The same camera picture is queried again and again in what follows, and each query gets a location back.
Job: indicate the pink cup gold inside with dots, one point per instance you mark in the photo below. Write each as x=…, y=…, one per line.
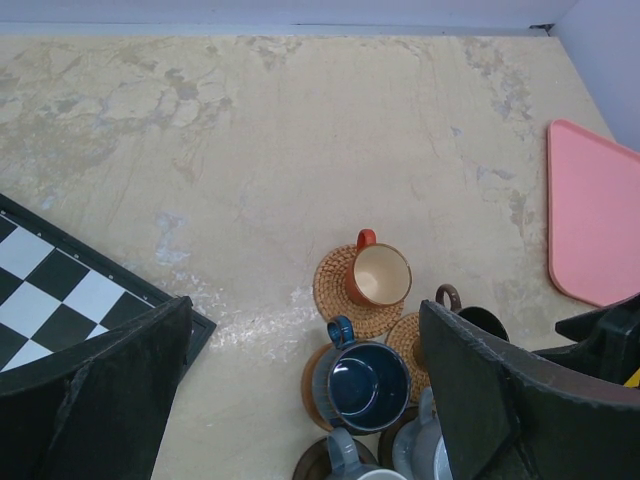
x=379, y=275

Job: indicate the black cup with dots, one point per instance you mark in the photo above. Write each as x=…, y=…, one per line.
x=478, y=316

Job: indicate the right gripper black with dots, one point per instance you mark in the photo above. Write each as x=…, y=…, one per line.
x=605, y=342

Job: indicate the grey white cup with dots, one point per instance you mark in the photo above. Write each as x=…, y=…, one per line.
x=345, y=461

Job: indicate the yellow green wooden block toy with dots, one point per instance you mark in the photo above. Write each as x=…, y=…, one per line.
x=634, y=380

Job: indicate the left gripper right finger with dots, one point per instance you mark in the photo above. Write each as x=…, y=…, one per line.
x=507, y=413

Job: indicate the black white chessboard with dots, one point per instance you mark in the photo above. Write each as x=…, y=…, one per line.
x=57, y=291

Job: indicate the aluminium frame rail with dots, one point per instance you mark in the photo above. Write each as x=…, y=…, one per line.
x=177, y=29

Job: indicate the pink tray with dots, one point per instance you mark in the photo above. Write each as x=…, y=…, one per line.
x=593, y=215

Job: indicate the dark brown wooden coaster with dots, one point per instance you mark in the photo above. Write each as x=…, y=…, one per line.
x=315, y=464

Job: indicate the round light cork coaster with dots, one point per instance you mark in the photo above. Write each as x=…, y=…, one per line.
x=404, y=338

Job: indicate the dark blue cup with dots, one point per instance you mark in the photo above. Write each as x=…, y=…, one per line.
x=361, y=386

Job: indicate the scalloped light cork coaster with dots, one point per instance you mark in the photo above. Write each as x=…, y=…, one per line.
x=331, y=297

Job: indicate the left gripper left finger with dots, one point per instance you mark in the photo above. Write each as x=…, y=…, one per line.
x=98, y=409

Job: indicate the large white mug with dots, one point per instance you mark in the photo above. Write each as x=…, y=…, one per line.
x=419, y=450

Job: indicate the light wooden coaster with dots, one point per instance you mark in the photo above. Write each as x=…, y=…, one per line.
x=306, y=388

